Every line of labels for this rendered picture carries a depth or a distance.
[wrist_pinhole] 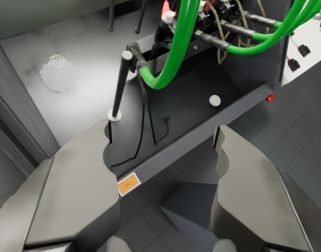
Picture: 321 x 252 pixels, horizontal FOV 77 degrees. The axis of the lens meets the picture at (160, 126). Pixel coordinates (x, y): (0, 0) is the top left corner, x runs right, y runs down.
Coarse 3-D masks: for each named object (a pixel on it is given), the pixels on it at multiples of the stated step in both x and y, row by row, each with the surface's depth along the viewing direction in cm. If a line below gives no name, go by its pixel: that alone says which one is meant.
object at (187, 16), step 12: (192, 0) 14; (180, 12) 15; (192, 12) 15; (180, 24) 16; (192, 24) 16; (180, 36) 16; (180, 48) 17; (168, 60) 18; (180, 60) 18; (144, 72) 28; (168, 72) 20; (156, 84) 23
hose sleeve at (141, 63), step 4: (136, 48) 34; (136, 52) 32; (140, 52) 33; (136, 56) 32; (140, 56) 31; (136, 60) 31; (140, 60) 30; (144, 60) 30; (136, 64) 30; (140, 64) 30; (144, 64) 29; (136, 68) 31; (140, 68) 29; (148, 68) 29
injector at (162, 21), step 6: (162, 18) 40; (174, 18) 41; (162, 24) 41; (168, 24) 40; (156, 30) 44; (162, 30) 42; (168, 30) 42; (156, 36) 44; (162, 36) 43; (156, 42) 46; (162, 42) 45; (168, 42) 44; (156, 48) 48; (168, 48) 45; (150, 54) 51; (156, 54) 51
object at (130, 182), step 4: (132, 176) 45; (124, 180) 44; (128, 180) 44; (132, 180) 45; (136, 180) 45; (120, 184) 44; (124, 184) 44; (128, 184) 44; (132, 184) 44; (120, 188) 44; (124, 188) 44; (128, 188) 44
